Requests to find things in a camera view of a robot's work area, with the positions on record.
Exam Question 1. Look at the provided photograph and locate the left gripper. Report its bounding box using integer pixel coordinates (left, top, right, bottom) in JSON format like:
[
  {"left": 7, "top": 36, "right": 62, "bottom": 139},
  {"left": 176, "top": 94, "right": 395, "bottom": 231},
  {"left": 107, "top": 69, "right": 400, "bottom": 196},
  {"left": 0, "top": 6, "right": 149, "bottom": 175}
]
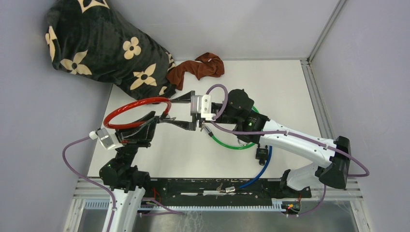
[{"left": 115, "top": 111, "right": 158, "bottom": 169}]

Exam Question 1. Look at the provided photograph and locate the red cable lock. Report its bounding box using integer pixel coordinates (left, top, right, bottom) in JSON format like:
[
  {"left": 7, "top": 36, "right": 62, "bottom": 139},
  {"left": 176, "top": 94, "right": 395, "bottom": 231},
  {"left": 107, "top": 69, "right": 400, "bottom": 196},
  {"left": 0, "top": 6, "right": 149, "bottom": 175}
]
[{"left": 103, "top": 97, "right": 177, "bottom": 131}]

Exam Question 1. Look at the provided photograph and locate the green cable lock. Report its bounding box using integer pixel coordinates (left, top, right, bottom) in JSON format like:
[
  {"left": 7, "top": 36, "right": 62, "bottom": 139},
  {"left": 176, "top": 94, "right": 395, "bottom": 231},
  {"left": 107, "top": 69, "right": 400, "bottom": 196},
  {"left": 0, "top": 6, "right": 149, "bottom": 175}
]
[{"left": 200, "top": 105, "right": 261, "bottom": 150}]

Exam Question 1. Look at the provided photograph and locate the blue cable lock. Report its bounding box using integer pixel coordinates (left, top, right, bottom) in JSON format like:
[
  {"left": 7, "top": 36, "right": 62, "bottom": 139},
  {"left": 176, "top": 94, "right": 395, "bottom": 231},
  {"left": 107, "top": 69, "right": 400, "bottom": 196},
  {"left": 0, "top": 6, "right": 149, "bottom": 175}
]
[{"left": 216, "top": 145, "right": 273, "bottom": 193}]

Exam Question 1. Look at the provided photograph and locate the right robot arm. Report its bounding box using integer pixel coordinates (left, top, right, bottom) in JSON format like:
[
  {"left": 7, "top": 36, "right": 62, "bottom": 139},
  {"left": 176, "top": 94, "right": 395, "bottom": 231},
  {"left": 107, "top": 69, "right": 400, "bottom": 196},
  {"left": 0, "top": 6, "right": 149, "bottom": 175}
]
[{"left": 170, "top": 89, "right": 351, "bottom": 197}]

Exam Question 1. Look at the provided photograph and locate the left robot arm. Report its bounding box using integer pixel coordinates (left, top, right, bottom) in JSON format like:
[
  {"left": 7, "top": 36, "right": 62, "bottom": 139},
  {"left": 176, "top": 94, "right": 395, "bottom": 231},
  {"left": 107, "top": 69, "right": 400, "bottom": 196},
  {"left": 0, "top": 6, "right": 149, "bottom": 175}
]
[{"left": 96, "top": 111, "right": 160, "bottom": 232}]

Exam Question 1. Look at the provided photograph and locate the brown towel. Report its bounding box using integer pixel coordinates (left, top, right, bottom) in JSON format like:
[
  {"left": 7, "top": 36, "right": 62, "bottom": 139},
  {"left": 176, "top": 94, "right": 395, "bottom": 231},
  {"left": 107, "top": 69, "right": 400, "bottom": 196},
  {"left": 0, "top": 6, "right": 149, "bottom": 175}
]
[{"left": 166, "top": 52, "right": 225, "bottom": 90}]

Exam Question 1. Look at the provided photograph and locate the black padlock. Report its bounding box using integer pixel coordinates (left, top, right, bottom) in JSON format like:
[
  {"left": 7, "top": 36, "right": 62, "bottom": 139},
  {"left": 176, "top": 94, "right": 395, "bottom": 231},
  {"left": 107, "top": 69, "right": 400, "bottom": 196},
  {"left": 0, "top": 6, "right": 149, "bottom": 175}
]
[{"left": 255, "top": 146, "right": 269, "bottom": 166}]

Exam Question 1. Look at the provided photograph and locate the black floral plush blanket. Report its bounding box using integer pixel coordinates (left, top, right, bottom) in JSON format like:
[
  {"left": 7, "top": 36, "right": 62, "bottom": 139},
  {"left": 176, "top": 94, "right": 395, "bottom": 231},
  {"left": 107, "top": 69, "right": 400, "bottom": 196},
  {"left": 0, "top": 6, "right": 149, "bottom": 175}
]
[{"left": 45, "top": 0, "right": 176, "bottom": 100}]

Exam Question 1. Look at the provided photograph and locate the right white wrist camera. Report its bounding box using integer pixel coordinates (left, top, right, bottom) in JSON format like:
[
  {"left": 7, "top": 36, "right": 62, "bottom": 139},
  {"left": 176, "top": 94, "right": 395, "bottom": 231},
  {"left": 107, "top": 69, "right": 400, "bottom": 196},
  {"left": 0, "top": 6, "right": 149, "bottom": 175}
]
[{"left": 190, "top": 94, "right": 216, "bottom": 122}]

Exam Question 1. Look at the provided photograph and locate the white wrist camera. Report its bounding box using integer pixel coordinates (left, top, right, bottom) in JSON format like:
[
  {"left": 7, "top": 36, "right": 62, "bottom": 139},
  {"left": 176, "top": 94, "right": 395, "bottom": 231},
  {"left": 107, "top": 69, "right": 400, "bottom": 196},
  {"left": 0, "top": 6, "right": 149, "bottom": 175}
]
[
  {"left": 88, "top": 128, "right": 123, "bottom": 150},
  {"left": 190, "top": 94, "right": 216, "bottom": 122}
]

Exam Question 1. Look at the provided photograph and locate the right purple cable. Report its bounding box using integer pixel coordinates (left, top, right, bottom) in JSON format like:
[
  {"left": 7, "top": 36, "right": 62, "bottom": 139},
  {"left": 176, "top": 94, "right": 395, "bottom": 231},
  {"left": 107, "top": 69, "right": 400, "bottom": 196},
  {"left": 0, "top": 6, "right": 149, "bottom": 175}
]
[{"left": 205, "top": 84, "right": 370, "bottom": 216}]

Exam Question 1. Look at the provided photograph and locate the purple cable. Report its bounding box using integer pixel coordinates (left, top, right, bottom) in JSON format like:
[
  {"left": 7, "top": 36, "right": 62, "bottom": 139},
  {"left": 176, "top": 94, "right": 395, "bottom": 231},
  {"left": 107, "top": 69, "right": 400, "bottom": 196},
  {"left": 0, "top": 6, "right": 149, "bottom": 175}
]
[
  {"left": 62, "top": 136, "right": 117, "bottom": 232},
  {"left": 205, "top": 84, "right": 370, "bottom": 216}
]

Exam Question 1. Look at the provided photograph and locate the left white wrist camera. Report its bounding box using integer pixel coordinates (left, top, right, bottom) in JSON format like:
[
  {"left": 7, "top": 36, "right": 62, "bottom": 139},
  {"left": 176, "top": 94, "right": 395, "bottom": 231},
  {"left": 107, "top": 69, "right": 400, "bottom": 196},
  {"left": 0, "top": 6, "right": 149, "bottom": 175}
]
[{"left": 88, "top": 128, "right": 123, "bottom": 150}]

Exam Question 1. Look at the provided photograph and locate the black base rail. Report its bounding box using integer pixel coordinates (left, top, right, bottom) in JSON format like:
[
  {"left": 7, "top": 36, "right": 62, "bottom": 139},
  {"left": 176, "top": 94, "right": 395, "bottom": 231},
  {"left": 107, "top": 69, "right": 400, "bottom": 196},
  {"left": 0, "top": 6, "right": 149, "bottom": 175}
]
[{"left": 144, "top": 178, "right": 312, "bottom": 207}]

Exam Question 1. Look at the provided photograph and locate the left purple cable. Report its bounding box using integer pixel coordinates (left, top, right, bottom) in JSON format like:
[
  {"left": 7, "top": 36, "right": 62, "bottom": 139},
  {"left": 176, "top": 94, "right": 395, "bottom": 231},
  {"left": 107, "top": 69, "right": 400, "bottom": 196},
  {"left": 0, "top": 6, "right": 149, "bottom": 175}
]
[{"left": 62, "top": 136, "right": 117, "bottom": 232}]

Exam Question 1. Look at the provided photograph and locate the white cable duct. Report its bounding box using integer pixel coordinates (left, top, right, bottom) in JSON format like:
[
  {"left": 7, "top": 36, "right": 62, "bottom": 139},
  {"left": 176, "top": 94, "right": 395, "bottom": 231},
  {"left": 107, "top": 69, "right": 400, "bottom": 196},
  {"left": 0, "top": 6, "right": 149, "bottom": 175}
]
[{"left": 84, "top": 199, "right": 286, "bottom": 213}]

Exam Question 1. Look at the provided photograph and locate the aluminium frame rail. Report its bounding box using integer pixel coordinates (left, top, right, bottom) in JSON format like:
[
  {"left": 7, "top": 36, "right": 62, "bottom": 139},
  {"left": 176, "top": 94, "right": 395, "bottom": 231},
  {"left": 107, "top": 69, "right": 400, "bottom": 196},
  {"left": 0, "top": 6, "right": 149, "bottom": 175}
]
[{"left": 300, "top": 0, "right": 364, "bottom": 202}]

